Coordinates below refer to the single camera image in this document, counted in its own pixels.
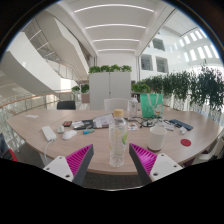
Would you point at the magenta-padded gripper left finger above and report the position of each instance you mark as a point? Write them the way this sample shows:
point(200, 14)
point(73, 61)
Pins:
point(78, 160)

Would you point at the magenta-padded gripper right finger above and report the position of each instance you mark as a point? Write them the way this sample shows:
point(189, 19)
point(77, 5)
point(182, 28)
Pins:
point(145, 160)

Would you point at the clear plastic drink bottle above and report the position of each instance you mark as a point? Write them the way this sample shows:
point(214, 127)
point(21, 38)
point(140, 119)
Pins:
point(118, 143)

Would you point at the white mug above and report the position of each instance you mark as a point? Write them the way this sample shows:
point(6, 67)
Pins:
point(156, 138)

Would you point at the white computer mouse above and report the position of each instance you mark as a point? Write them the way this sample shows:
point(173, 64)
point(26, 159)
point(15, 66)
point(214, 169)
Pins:
point(69, 134)

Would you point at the colourful sticker sheet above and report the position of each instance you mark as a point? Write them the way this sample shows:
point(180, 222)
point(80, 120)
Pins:
point(133, 126)

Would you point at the dark phone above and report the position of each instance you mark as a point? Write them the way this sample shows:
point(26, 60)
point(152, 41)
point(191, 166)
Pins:
point(67, 123)

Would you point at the flat round red coaster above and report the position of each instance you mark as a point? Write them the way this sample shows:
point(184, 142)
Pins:
point(186, 142)

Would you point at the white paper stack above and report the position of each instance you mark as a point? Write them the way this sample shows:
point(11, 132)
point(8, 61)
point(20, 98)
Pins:
point(103, 120)

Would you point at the small white charger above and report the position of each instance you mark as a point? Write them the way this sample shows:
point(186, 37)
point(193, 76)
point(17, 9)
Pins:
point(183, 130)

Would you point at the dark blue keyboard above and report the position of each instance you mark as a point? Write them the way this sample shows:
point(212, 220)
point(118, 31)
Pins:
point(181, 124)

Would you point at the green tote bag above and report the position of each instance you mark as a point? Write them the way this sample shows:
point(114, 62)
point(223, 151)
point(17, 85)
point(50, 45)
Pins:
point(151, 106)

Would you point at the clear shaker bottle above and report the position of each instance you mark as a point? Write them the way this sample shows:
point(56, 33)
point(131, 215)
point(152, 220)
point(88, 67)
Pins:
point(133, 106)

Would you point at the small potted green plants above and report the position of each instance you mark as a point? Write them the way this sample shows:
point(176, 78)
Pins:
point(81, 88)

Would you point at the red and black chair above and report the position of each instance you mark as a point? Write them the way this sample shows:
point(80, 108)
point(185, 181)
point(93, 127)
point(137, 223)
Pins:
point(6, 150)

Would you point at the tall green plant hedge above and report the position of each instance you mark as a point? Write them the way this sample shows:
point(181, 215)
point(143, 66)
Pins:
point(186, 88)

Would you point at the low green plant row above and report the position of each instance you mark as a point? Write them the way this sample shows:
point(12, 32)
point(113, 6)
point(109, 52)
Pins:
point(110, 69)

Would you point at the long ceiling light strips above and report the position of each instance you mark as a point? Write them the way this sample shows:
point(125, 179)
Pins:
point(113, 26)

